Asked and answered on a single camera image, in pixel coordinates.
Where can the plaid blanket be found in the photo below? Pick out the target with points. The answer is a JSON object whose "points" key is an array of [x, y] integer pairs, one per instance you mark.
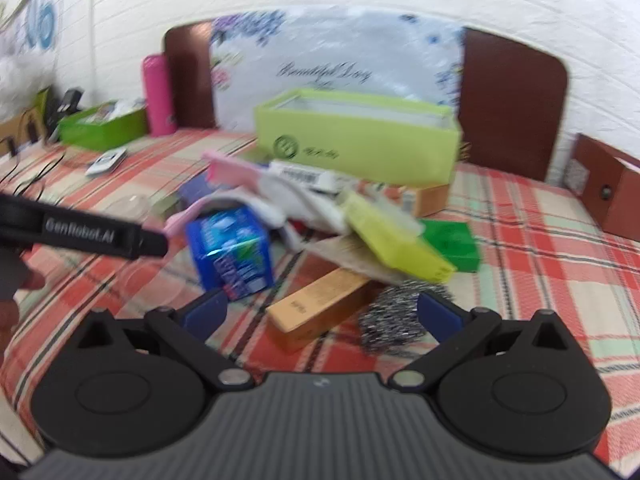
{"points": [[525, 240]]}

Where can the brown cardboard box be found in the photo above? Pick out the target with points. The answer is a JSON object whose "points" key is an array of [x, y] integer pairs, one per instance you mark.
{"points": [[615, 195]]}

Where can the small green box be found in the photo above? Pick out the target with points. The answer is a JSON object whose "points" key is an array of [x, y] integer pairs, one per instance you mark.
{"points": [[100, 132]]}

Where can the small olive box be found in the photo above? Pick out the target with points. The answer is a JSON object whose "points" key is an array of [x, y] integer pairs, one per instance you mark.
{"points": [[165, 207]]}

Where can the clear plastic lid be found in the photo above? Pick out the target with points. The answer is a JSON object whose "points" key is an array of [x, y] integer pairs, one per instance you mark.
{"points": [[150, 280], [127, 207]]}

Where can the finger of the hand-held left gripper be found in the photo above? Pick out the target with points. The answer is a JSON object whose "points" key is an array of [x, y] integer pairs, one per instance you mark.
{"points": [[155, 246]]}

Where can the purple packet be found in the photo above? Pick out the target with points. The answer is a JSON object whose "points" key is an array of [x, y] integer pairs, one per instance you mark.
{"points": [[195, 190]]}

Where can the white barcode box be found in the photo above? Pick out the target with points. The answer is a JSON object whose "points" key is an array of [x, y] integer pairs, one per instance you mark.
{"points": [[300, 175]]}

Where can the wall poster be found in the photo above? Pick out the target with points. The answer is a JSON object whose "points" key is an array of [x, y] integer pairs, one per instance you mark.
{"points": [[42, 22]]}

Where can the large lime green box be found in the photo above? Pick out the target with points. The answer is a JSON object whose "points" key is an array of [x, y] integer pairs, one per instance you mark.
{"points": [[360, 145]]}

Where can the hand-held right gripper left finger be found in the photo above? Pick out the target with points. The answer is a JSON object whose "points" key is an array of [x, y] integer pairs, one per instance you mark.
{"points": [[206, 312]]}

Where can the white and pink rubber glove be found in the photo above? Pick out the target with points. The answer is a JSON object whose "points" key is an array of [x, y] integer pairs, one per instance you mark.
{"points": [[235, 170], [182, 220]]}

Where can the white remote control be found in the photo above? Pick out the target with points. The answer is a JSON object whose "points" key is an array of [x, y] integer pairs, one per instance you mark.
{"points": [[105, 162]]}

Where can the white plastic bag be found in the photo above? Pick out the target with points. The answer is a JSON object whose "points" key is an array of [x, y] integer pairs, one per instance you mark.
{"points": [[20, 75]]}

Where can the yellow-green box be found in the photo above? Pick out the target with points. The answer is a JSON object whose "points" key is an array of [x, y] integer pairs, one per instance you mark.
{"points": [[395, 240]]}

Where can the person's left hand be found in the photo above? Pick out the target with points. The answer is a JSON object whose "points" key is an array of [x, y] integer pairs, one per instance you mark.
{"points": [[10, 280]]}

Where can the steel wool scrubber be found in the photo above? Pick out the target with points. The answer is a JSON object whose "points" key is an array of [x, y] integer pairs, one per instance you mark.
{"points": [[390, 320]]}

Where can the brown wooden headboard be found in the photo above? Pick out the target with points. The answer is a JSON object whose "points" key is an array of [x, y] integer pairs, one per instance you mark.
{"points": [[510, 105]]}

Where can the pink thermos bottle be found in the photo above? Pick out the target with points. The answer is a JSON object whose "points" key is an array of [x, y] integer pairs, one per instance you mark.
{"points": [[157, 95]]}

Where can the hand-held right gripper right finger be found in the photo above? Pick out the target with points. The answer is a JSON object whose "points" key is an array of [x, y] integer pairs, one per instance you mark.
{"points": [[440, 315]]}

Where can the black device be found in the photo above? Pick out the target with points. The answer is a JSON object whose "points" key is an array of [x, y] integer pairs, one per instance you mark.
{"points": [[67, 102]]}

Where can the short orange box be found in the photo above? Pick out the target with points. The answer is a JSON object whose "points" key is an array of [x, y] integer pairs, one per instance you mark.
{"points": [[430, 200]]}

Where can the floral bedding package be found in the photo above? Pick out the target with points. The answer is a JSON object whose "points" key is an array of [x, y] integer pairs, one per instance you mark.
{"points": [[340, 50]]}

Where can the dark green box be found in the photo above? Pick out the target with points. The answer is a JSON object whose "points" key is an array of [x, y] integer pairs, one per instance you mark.
{"points": [[455, 245]]}

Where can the blue tissue packet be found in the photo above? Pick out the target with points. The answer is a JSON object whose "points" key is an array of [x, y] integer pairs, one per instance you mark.
{"points": [[230, 250]]}

